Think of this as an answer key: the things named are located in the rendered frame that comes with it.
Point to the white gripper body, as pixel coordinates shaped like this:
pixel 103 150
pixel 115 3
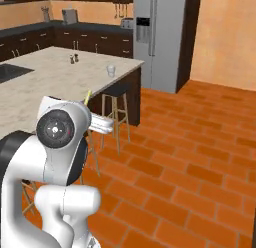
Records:
pixel 102 124

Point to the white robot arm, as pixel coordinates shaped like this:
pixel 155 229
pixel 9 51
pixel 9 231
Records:
pixel 30 168

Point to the yellow straw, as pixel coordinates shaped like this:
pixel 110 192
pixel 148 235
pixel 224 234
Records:
pixel 88 97

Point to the dark brown island counter base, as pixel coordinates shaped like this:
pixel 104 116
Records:
pixel 132 92

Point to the glass cup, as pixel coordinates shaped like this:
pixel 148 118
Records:
pixel 111 71

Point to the wooden stool with dark seat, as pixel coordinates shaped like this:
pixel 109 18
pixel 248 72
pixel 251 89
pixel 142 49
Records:
pixel 115 92
pixel 29 195
pixel 93 152

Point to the grey salt shaker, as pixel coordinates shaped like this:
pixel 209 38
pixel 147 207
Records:
pixel 72 59

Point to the dark pepper shaker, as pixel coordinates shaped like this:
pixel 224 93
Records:
pixel 76 57

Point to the dark brown lower cupboards run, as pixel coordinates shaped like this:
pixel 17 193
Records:
pixel 86 40

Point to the silver toaster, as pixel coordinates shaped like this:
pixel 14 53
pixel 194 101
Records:
pixel 127 23

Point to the black sink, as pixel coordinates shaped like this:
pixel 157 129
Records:
pixel 11 72

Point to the silver fridge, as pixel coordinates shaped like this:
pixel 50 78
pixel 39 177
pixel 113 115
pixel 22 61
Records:
pixel 163 38

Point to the silver box appliance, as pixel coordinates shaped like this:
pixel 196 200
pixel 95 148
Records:
pixel 69 16

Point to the hanging kitchen tools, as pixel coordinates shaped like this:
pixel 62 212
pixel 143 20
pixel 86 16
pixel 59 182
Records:
pixel 120 10

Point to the grey pot with tools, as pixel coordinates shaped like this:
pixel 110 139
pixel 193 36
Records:
pixel 46 14

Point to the dark brown tall side panel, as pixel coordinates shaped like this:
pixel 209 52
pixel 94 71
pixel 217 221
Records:
pixel 188 35

